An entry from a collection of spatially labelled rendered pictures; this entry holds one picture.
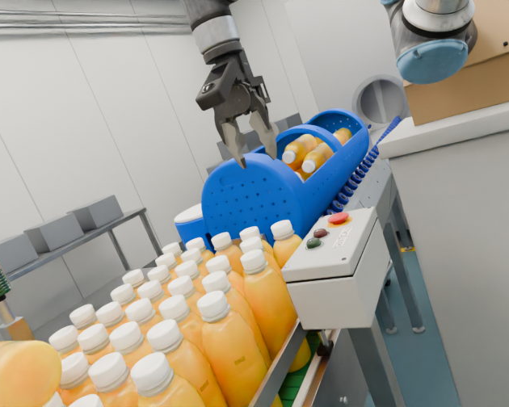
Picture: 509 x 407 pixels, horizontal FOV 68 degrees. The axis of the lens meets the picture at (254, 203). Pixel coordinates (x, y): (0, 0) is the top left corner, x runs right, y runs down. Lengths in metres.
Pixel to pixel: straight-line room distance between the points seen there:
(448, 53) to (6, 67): 4.23
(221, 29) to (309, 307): 0.47
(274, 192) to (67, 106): 3.97
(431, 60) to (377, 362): 0.53
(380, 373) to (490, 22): 0.77
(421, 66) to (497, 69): 0.24
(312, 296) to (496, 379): 0.77
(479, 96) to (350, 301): 0.63
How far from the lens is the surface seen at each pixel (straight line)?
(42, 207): 4.27
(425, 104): 1.03
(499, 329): 1.13
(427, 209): 0.99
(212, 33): 0.69
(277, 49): 6.56
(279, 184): 0.87
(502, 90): 1.00
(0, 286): 0.91
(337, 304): 0.53
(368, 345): 0.67
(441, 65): 0.80
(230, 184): 0.93
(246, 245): 0.67
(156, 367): 0.44
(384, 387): 0.72
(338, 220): 0.62
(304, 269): 0.52
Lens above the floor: 1.30
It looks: 12 degrees down
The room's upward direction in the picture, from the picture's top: 21 degrees counter-clockwise
